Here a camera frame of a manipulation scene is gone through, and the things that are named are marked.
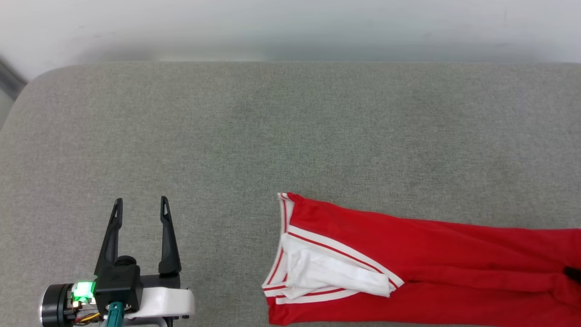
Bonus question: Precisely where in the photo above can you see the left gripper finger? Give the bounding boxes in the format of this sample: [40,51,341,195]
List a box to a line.
[94,198,123,276]
[158,196,182,276]

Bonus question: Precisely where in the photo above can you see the teal cable connector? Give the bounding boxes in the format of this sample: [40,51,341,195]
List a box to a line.
[107,302,124,327]

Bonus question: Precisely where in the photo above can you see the red and white jersey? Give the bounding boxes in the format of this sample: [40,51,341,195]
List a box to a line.
[262,192,581,327]

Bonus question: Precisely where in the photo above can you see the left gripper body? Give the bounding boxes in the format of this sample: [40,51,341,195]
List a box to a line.
[40,256,196,327]

